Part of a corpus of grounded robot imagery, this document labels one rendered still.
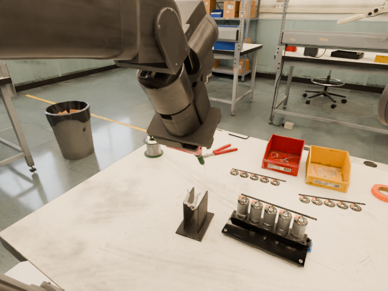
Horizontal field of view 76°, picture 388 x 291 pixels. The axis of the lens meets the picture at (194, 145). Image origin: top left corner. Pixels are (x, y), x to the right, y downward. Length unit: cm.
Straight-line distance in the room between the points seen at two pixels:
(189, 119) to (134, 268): 30
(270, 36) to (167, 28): 472
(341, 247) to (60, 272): 53
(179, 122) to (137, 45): 14
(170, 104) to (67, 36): 15
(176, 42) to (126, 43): 6
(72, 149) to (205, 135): 206
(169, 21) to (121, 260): 42
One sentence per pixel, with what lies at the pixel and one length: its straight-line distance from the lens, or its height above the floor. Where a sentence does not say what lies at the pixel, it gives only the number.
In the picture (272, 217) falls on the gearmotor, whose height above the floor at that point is 80.
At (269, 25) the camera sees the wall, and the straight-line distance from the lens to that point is 495.
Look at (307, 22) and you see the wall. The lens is 481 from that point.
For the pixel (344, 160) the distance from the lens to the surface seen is 83.
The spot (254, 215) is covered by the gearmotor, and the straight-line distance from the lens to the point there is 54.
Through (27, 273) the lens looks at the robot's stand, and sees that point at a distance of 58.
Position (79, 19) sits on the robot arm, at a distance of 20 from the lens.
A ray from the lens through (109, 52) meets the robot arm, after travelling 21.
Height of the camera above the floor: 116
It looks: 29 degrees down
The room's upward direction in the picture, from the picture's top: straight up
